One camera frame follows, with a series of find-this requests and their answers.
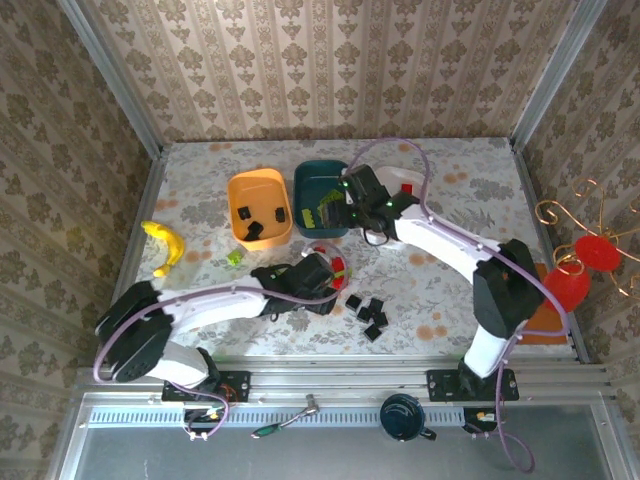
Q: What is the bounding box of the aluminium table side rail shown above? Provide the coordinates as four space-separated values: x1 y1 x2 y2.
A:
112 147 169 306
509 139 591 364

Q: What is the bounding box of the teal plastic container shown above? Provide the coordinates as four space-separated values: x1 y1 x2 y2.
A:
293 159 351 240

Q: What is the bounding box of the yellow banana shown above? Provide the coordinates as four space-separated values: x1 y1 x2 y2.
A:
140 220 186 279

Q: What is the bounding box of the white plastic container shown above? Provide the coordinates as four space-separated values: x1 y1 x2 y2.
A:
372 164 431 202

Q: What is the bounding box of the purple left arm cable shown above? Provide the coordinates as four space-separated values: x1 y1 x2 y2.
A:
92 239 354 386

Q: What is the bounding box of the small coloured wire bundle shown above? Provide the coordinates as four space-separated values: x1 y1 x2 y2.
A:
182 407 231 444
462 407 501 441

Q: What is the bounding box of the dark blue mug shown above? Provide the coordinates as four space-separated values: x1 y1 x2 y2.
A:
378 393 437 444

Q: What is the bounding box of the orange mat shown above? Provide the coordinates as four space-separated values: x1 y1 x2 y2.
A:
519 262 570 346

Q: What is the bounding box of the red disc ornament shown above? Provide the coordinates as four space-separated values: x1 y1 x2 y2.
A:
574 235 622 274

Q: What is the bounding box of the aluminium frame post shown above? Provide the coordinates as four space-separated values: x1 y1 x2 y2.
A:
509 0 609 151
57 0 166 157

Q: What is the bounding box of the floral tablecloth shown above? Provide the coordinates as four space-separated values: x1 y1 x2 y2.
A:
122 138 576 359

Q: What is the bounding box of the green handled screwdriver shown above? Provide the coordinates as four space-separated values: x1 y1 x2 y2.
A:
251 422 296 440

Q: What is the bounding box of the orange plastic container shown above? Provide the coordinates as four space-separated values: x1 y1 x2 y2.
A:
227 168 294 251

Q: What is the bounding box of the slotted grey cable duct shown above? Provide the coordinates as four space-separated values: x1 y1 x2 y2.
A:
87 405 501 427

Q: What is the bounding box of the red vase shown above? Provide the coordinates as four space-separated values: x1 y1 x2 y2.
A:
543 264 591 314

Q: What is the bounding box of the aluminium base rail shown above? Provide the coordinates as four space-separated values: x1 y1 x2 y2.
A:
74 355 616 401

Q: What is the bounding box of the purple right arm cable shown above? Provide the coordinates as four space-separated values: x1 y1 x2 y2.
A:
347 137 571 474

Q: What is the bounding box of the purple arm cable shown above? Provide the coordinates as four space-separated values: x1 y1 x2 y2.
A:
92 239 354 386
347 137 571 474

